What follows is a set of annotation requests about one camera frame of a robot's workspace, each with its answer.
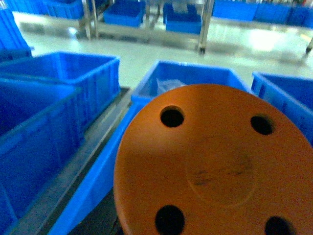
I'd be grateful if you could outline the blue bin centre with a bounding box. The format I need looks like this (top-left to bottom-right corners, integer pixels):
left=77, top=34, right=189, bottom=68
left=47, top=60, right=254, bottom=235

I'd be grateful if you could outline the blue bin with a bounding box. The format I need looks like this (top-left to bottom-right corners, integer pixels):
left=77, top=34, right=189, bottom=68
left=251, top=71, right=313, bottom=144
left=0, top=78, right=84, bottom=235
left=0, top=51, right=121, bottom=130
left=47, top=60, right=254, bottom=235

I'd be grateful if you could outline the blue bin left rear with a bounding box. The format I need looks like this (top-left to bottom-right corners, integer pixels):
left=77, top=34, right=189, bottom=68
left=0, top=51, right=121, bottom=130

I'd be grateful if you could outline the blue bin left front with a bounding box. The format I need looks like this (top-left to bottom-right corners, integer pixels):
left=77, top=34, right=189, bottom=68
left=0, top=78, right=84, bottom=235

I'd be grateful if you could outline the blue bin right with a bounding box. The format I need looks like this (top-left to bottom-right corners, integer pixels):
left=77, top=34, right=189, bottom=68
left=251, top=71, right=313, bottom=144

